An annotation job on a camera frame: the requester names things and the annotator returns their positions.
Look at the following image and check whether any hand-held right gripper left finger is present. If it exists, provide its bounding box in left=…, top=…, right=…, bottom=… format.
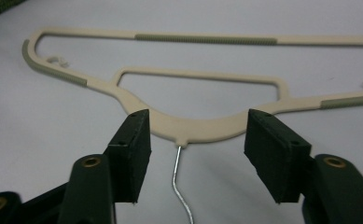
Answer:
left=102, top=108, right=153, bottom=205

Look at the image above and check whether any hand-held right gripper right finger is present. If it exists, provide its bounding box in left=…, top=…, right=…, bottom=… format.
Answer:
left=243, top=108, right=314, bottom=205

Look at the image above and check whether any beige plastic clothes hanger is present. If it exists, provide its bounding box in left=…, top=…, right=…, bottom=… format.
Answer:
left=21, top=26, right=363, bottom=224

